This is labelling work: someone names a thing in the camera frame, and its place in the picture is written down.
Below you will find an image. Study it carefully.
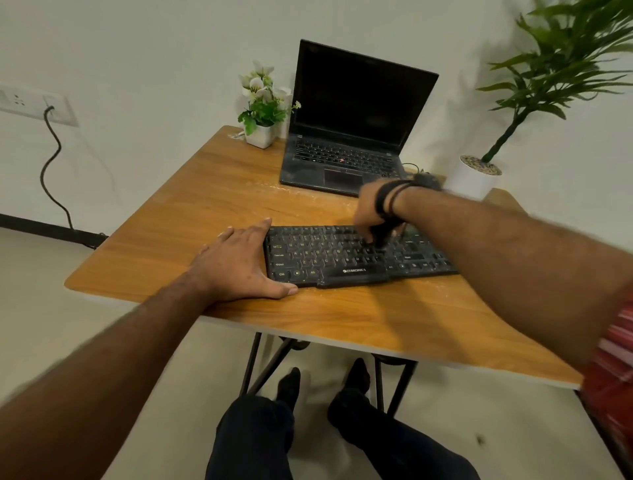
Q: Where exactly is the person's right hand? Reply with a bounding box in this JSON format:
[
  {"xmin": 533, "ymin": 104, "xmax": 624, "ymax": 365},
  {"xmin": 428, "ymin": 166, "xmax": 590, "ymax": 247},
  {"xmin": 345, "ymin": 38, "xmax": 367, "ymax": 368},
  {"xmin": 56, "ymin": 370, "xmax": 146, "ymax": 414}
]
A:
[{"xmin": 352, "ymin": 177, "xmax": 402, "ymax": 244}]

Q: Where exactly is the black metal table frame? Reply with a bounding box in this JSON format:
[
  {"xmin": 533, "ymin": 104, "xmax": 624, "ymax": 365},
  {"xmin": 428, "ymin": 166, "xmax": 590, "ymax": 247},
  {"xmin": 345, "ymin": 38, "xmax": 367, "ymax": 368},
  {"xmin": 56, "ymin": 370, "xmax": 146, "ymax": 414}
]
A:
[{"xmin": 239, "ymin": 331, "xmax": 419, "ymax": 419}]

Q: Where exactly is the red right sleeve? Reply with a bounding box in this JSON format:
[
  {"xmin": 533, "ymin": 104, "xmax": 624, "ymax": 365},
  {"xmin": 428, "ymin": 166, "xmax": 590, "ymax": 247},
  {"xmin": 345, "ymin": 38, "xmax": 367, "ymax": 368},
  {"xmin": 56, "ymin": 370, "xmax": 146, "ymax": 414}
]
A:
[{"xmin": 581, "ymin": 296, "xmax": 633, "ymax": 454}]

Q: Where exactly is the person's leg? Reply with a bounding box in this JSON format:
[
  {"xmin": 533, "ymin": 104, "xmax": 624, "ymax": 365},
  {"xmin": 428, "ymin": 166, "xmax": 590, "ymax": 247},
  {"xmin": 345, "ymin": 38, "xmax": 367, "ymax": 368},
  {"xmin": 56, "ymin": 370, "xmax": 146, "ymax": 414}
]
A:
[
  {"xmin": 205, "ymin": 367, "xmax": 303, "ymax": 480},
  {"xmin": 327, "ymin": 357, "xmax": 481, "ymax": 480}
]

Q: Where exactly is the person's right leg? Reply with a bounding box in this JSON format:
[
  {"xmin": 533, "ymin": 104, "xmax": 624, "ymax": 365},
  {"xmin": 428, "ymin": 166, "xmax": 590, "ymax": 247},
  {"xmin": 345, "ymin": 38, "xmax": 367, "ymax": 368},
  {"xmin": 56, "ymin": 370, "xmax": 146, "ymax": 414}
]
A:
[{"xmin": 327, "ymin": 357, "xmax": 481, "ymax": 480}]

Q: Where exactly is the black power cable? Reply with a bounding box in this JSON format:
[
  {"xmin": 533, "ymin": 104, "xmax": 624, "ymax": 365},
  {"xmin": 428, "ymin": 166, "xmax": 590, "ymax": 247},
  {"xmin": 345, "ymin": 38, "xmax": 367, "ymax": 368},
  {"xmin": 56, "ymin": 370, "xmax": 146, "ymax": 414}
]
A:
[{"xmin": 39, "ymin": 106, "xmax": 107, "ymax": 250}]

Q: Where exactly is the white wall socket panel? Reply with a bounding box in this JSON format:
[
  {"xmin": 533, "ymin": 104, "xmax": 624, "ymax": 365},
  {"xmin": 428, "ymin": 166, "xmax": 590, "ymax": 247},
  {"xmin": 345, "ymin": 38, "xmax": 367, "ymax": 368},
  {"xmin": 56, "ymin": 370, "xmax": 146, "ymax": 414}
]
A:
[{"xmin": 0, "ymin": 82, "xmax": 80, "ymax": 128}]

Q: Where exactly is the person's right forearm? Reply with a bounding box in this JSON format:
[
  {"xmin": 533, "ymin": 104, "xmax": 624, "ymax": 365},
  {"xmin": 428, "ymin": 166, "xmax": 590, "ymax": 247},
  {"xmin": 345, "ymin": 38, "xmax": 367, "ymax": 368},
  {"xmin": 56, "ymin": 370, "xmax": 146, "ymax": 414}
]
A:
[{"xmin": 393, "ymin": 187, "xmax": 633, "ymax": 375}]

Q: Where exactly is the small black brush tool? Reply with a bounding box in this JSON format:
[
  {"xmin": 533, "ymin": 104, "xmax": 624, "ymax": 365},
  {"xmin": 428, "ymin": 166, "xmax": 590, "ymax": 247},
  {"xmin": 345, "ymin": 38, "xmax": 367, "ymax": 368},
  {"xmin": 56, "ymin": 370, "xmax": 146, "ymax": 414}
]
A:
[{"xmin": 371, "ymin": 220, "xmax": 406, "ymax": 249}]

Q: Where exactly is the black keyboard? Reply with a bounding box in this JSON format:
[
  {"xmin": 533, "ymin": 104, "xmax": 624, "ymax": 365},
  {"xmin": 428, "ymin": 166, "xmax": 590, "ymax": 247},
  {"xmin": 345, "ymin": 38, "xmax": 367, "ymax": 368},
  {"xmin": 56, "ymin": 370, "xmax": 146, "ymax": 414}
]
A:
[{"xmin": 262, "ymin": 225, "xmax": 460, "ymax": 289}]

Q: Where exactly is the black computer mouse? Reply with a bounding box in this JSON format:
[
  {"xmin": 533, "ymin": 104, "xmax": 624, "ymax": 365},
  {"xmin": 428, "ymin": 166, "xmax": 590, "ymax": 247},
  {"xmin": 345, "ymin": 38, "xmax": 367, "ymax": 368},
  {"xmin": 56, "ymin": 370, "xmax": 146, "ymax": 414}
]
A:
[{"xmin": 413, "ymin": 171, "xmax": 444, "ymax": 193}]

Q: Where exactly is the black wristband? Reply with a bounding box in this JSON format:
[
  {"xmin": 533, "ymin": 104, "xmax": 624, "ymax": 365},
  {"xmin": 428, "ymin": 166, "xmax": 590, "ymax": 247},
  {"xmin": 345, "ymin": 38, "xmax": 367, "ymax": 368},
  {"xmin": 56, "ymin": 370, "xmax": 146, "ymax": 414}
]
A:
[{"xmin": 373, "ymin": 177, "xmax": 416, "ymax": 221}]

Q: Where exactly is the tall green plant white pot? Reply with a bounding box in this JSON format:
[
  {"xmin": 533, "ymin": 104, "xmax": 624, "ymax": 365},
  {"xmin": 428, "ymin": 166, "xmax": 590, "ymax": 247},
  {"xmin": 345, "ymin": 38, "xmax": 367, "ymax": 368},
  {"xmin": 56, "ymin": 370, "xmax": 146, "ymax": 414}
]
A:
[{"xmin": 442, "ymin": 0, "xmax": 633, "ymax": 201}]

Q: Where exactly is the small white flower pot plant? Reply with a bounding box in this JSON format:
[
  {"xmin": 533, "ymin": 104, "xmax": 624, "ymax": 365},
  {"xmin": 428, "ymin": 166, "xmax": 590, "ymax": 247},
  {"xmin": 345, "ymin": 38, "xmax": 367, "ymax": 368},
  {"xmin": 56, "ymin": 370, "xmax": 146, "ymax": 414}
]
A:
[{"xmin": 236, "ymin": 59, "xmax": 303, "ymax": 150}]

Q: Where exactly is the person's left hand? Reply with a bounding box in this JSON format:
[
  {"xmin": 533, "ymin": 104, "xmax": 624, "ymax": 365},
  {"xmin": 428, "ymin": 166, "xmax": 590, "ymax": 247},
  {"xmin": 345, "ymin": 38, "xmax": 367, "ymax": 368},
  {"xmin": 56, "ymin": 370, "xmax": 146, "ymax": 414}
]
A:
[{"xmin": 187, "ymin": 217, "xmax": 299, "ymax": 303}]

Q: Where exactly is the black laptop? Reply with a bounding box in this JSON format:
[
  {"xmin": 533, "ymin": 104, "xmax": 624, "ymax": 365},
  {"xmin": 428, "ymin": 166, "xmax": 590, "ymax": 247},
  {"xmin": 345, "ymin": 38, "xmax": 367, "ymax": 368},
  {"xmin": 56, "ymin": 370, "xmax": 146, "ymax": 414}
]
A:
[{"xmin": 278, "ymin": 39, "xmax": 440, "ymax": 198}]

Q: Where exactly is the black window frame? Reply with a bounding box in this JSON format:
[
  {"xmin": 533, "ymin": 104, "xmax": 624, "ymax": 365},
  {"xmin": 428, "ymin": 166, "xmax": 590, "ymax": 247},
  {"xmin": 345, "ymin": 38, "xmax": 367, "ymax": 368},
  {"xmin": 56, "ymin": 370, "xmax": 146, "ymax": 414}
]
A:
[{"xmin": 573, "ymin": 390, "xmax": 633, "ymax": 480}]

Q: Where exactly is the person's left leg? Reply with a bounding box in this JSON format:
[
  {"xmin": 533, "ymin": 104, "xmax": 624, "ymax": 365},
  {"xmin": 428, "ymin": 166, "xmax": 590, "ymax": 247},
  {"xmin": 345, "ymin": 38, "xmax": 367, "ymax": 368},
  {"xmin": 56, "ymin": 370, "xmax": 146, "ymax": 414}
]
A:
[{"xmin": 205, "ymin": 367, "xmax": 303, "ymax": 480}]

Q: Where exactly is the person's left forearm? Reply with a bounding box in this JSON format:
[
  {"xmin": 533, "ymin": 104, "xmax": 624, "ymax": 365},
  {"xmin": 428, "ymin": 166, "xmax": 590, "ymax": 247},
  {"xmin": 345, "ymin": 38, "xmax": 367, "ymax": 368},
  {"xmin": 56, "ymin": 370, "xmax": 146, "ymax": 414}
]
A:
[{"xmin": 0, "ymin": 279, "xmax": 211, "ymax": 480}]

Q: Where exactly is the black skirting board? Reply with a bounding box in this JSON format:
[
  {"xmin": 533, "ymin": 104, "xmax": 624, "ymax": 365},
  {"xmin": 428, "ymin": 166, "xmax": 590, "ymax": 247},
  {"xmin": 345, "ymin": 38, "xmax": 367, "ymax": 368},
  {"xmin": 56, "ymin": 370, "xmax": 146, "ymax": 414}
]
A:
[{"xmin": 0, "ymin": 213, "xmax": 109, "ymax": 248}]

